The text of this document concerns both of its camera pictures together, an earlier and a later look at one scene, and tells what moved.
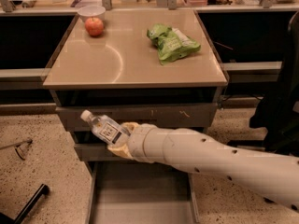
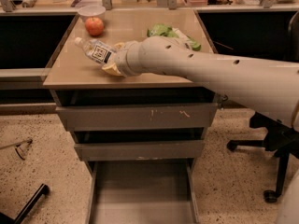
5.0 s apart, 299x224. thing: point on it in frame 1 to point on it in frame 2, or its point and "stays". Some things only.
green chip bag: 172,43 stays
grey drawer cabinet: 155,66 stays
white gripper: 137,143 to 123,62
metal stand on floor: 21,147 stays
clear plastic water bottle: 106,127 to 96,50
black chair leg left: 42,190 stays
